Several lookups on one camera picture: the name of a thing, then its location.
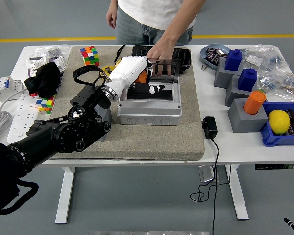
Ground person's left hand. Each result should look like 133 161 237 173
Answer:
147 39 178 77

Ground person's right hand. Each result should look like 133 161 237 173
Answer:
105 9 118 29

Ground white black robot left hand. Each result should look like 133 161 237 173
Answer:
109 55 166 96

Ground orange cylinder battery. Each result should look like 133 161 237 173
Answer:
134 70 149 84
243 90 267 115

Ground grey plastic enclosure box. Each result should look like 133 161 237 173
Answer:
117 58 182 126

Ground silver box under table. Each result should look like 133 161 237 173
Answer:
197 165 220 183

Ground black plastic tray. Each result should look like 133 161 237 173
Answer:
131 45 192 74

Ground person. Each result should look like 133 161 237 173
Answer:
115 0 198 46

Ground colourful puzzle cube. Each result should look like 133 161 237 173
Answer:
36 94 57 115
79 46 100 68

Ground blue-grey dish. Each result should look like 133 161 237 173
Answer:
200 43 231 71

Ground grey holder block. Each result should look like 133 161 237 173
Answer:
95 104 113 142
224 74 258 107
227 98 269 133
214 57 243 88

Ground clear plastic parts bag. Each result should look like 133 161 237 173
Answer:
237 47 250 59
24 44 72 67
257 73 282 94
276 70 294 102
245 44 291 71

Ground black table control panel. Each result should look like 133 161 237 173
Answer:
254 164 294 171

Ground small white circuit breaker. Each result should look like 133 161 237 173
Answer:
51 55 66 73

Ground white table leg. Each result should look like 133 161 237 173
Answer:
225 164 249 221
54 166 76 224

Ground blue plastic block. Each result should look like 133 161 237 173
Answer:
224 49 243 72
237 68 258 93

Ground grey-brown mat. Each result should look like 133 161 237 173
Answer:
41 45 206 161

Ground black cloth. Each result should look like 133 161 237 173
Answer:
24 61 62 98

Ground white terminal block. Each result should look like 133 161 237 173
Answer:
29 57 49 74

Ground black power adapter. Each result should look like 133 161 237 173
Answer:
201 116 218 140

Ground blue storage bin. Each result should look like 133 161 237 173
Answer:
259 101 294 147

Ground yellow lemon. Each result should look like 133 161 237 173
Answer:
268 110 291 135

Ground white power strip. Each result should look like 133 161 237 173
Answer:
6 94 40 144

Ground white circuit breaker blue levers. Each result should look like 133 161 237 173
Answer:
0 75 25 103

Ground black adapter cord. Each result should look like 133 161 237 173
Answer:
190 137 232 235

